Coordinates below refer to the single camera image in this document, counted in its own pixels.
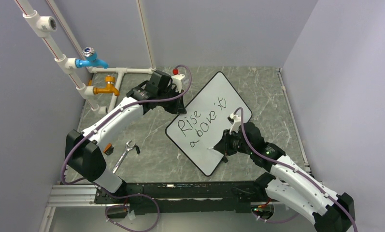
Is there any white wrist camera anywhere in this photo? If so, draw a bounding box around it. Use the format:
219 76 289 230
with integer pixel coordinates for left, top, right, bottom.
171 69 189 93
228 114 242 135

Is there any orange brass water tap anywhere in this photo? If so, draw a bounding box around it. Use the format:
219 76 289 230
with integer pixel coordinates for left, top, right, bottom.
92 75 120 96

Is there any white whiteboard black frame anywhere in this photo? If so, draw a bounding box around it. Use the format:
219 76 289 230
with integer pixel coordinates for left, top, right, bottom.
165 72 252 176

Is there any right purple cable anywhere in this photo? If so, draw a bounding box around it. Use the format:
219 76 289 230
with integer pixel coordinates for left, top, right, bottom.
234 107 358 232

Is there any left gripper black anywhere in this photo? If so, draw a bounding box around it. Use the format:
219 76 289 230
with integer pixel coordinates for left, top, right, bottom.
158 87 186 115

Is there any white PVC pipe frame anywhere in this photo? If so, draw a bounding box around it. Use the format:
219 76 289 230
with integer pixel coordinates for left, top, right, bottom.
14 0 157 116

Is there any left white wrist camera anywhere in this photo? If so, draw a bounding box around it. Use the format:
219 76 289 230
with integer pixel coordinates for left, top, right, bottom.
171 69 189 93

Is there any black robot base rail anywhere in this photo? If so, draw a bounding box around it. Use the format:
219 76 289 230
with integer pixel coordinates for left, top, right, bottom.
94 181 269 216

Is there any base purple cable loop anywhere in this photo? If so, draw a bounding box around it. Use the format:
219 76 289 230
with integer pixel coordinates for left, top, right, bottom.
104 195 161 232

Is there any silver combination wrench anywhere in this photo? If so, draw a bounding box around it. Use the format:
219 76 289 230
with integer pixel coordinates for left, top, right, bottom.
112 140 136 174

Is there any orange black hex key set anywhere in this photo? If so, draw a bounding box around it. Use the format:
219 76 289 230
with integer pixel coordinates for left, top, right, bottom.
103 143 114 156

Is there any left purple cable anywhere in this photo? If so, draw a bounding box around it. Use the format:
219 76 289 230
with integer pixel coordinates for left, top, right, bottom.
60 64 193 196

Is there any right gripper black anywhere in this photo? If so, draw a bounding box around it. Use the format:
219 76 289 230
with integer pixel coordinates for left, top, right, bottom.
214 128 253 156

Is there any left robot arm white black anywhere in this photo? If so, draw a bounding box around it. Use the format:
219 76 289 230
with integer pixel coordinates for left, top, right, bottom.
63 69 192 203

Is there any blue water tap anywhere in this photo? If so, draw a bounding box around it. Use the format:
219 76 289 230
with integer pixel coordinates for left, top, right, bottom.
75 47 109 69

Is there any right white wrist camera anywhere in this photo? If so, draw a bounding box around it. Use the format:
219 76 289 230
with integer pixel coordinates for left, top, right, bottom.
228 114 242 135

